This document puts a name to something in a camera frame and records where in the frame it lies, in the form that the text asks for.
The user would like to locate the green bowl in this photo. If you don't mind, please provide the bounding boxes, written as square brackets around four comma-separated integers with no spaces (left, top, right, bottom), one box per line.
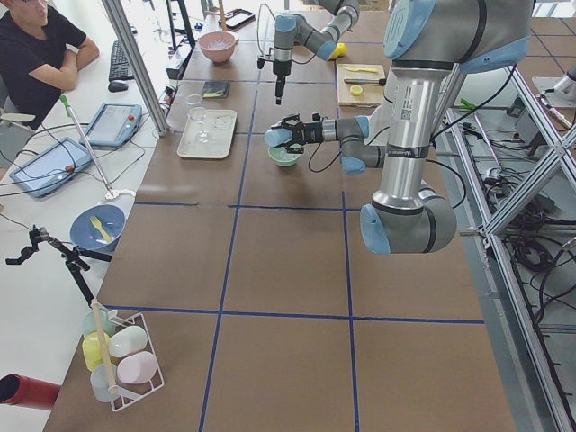
[268,147,301,167]

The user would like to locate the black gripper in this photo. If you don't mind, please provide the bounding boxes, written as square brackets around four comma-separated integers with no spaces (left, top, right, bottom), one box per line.
[256,48,293,104]
[276,112,323,154]

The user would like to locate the white wire cup rack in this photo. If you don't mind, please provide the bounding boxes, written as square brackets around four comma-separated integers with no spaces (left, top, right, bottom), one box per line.
[90,300,165,412]

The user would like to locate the yellow cup on rack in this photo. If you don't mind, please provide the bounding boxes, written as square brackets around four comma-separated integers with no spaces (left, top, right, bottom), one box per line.
[82,331,104,371]

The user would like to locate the clear cup on rack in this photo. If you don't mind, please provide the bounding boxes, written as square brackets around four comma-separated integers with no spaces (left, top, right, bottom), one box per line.
[90,364,118,402]

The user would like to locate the lemon half slice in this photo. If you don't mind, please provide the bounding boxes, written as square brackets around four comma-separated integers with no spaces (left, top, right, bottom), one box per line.
[349,85,364,97]

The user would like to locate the wooden cutting board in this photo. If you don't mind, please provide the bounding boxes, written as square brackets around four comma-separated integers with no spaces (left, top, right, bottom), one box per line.
[337,64,386,107]

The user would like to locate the teach pendant near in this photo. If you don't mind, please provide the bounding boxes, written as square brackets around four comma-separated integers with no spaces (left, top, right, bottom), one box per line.
[9,138,92,198]

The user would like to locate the white cup on rack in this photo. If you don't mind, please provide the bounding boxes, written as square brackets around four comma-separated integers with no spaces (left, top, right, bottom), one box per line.
[108,325,148,358]

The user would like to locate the large blue bowl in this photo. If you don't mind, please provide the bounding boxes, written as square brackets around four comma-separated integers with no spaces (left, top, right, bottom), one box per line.
[69,204,126,253]

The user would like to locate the steel muddler black tip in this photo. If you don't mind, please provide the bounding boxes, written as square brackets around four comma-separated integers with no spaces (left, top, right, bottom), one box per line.
[344,77,387,86]

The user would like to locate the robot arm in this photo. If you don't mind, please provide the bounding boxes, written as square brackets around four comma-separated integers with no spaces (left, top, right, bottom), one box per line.
[265,1,534,254]
[257,0,360,105]

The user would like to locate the teach pendant far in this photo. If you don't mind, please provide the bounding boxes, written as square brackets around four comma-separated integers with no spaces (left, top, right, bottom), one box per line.
[85,103,143,149]

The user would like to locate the black computer mouse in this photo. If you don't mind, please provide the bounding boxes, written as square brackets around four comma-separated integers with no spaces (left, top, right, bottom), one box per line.
[108,80,129,93]

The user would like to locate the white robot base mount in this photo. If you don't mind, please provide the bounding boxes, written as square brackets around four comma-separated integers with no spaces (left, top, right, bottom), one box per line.
[369,67,397,139]

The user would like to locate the seated person black shirt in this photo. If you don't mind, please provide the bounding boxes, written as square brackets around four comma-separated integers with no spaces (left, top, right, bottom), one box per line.
[1,1,100,131]

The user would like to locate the pink cup on rack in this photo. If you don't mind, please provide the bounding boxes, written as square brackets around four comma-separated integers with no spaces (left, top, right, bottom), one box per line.
[117,351,158,384]

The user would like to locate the pink bowl of ice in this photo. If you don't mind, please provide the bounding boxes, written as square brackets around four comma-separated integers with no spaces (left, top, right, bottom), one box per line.
[198,31,239,63]

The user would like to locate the grey yellow cloth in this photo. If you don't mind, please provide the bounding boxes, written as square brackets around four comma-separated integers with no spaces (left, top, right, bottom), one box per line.
[202,80,230,99]

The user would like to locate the yellow lemon front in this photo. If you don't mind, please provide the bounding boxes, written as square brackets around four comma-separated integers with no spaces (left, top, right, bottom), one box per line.
[329,43,347,60]

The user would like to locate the cream bear tray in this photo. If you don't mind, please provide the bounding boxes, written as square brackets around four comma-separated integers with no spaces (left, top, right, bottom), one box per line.
[176,110,238,159]

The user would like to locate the clear wine glass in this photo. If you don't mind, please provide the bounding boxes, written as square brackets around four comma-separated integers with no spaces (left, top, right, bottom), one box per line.
[188,105,211,143]

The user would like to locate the red cylinder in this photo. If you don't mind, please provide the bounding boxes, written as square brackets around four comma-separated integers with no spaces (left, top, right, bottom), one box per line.
[1,373,61,410]

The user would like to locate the black camera tripod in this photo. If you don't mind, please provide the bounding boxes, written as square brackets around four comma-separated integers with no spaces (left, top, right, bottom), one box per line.
[4,226,113,310]

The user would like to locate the black keyboard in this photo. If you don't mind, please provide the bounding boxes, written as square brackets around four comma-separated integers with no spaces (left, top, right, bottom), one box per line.
[108,40,134,82]

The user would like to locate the yellow plastic fork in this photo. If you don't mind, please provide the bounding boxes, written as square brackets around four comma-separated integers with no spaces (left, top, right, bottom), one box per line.
[90,215,113,244]

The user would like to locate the teach pendant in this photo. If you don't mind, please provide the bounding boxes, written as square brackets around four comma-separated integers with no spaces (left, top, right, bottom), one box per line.
[85,103,143,149]
[9,138,92,198]

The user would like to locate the green cup on rack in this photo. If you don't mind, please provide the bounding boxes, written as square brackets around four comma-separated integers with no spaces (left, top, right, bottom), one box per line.
[82,309,113,337]

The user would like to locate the small glass dish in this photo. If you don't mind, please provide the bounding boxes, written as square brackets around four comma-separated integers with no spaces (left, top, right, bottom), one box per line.
[185,94,203,106]

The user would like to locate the ice cubes in green bowl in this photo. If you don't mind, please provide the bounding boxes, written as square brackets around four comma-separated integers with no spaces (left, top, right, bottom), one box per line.
[274,148,297,162]

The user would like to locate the light blue cup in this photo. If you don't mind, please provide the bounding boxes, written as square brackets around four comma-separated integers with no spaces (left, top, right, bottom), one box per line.
[264,128,293,148]

